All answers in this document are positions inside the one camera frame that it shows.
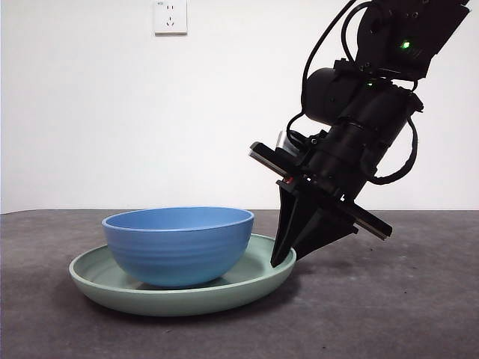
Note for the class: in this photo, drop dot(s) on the green plate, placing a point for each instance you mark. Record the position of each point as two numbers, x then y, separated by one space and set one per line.
179 301

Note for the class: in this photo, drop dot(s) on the blue bowl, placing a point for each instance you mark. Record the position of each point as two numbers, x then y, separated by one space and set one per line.
176 254

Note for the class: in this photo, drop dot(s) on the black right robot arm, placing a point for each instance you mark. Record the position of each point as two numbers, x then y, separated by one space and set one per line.
374 123

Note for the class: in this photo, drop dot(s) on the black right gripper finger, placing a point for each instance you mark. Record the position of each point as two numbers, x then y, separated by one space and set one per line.
286 224
322 232

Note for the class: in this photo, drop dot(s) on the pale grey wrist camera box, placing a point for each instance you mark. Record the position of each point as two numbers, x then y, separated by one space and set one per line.
287 142

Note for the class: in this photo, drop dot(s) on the white wall power outlet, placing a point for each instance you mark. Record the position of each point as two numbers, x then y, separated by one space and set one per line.
170 18

